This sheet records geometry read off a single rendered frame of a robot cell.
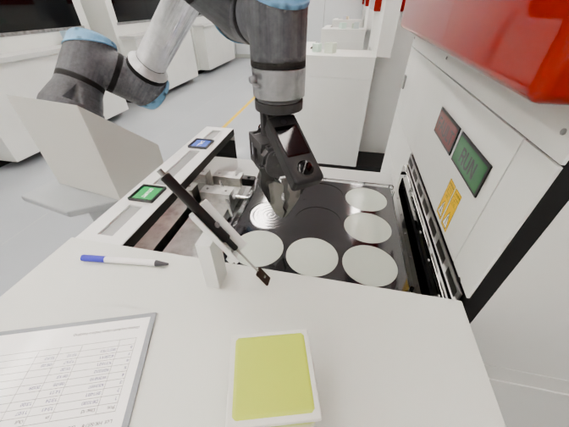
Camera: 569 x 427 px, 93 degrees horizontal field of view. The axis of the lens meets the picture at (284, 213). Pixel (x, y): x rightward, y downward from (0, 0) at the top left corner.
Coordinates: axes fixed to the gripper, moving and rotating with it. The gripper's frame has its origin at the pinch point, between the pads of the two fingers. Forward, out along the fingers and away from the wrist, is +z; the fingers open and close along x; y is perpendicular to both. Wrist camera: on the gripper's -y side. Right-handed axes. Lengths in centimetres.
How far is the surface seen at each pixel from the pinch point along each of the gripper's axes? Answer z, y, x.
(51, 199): 15, 53, 53
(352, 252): 7.4, -8.3, -10.9
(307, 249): 7.3, -3.9, -3.3
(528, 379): 17.2, -36.3, -27.4
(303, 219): 7.4, 4.7, -6.8
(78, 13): -20, 423, 75
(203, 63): 75, 642, -97
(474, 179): -12.1, -17.8, -20.6
